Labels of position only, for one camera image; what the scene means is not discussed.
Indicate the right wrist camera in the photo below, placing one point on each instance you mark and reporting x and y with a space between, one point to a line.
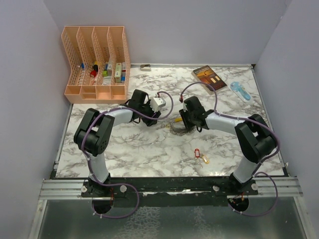
186 103

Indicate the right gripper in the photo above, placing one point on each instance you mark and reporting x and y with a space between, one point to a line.
188 124

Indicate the red tag key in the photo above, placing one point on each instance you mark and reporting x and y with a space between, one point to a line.
197 156

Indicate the red black bottle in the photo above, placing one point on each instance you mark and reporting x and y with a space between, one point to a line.
94 71

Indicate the green block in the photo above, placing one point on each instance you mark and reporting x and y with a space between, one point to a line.
105 73

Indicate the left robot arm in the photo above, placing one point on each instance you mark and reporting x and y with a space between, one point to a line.
93 133

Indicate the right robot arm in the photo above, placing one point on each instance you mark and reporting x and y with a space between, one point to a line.
255 138

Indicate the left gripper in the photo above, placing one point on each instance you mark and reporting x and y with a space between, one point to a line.
153 114

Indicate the orange-yellow tag key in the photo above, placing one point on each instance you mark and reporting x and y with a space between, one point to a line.
204 158

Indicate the blue packaged item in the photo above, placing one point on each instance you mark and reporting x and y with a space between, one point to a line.
240 91

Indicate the beige small object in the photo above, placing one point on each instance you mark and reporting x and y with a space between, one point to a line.
145 67

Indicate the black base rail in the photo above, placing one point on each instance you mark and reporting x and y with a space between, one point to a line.
167 191

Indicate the paperback book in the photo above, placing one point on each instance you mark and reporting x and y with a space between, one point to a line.
206 75

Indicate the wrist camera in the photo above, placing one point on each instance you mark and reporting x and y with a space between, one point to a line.
186 103
157 103

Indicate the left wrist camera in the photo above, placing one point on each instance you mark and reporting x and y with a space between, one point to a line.
157 103

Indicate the peach desk organizer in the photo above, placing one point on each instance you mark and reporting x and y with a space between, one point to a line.
99 62

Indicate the green white box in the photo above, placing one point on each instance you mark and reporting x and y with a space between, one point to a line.
118 73

